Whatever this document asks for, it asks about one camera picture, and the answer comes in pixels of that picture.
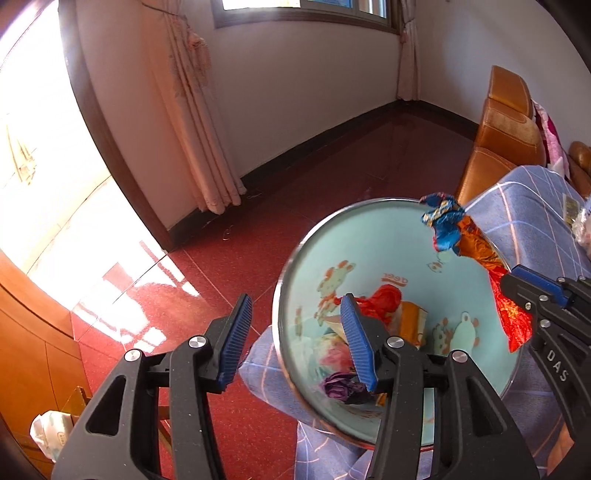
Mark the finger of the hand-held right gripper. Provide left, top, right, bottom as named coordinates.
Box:
left=502, top=273, right=591, bottom=334
left=510, top=265, right=591, bottom=315

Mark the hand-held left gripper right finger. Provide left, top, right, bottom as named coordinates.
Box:
left=341, top=293, right=541, bottom=480

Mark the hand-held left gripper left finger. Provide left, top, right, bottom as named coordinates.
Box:
left=51, top=292, right=254, bottom=480

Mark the red plastic bag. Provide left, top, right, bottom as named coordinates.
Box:
left=358, top=285, right=404, bottom=328

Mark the mint green cartoon trash bin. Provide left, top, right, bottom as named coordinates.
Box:
left=271, top=198, right=532, bottom=450

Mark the multicolour foil wrapper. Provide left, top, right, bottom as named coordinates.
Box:
left=419, top=191, right=534, bottom=354

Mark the colourful printed packet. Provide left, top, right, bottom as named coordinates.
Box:
left=318, top=332, right=357, bottom=376

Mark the purple crumpled wrapper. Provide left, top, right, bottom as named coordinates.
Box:
left=323, top=371, right=365, bottom=403

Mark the yellow orange carton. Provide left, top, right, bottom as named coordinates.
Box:
left=399, top=300, right=428, bottom=347

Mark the white crumpled plastic bag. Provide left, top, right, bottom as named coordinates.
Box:
left=573, top=203, right=591, bottom=250

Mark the dark yellow patterned packet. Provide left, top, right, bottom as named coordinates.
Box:
left=563, top=196, right=585, bottom=222

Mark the blue plaid blanket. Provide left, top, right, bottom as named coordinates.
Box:
left=240, top=165, right=591, bottom=480

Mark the pink floral cloth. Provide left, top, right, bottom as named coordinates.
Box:
left=533, top=99, right=571, bottom=174

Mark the orange leather sofa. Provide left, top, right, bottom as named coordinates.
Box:
left=455, top=65, right=591, bottom=208

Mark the orange wooden cabinet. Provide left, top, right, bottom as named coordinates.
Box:
left=0, top=249, right=93, bottom=480

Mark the white tissue pack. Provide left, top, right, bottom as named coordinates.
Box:
left=30, top=411, right=81, bottom=462

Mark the pink tied curtain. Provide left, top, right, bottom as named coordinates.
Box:
left=141, top=0, right=247, bottom=214

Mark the pale pink narrow curtain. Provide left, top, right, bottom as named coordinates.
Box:
left=396, top=0, right=421, bottom=102

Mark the brown framed window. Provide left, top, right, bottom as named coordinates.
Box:
left=211, top=0, right=400, bottom=33

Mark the brown wooden door frame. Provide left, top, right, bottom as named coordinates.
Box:
left=58, top=0, right=174, bottom=252

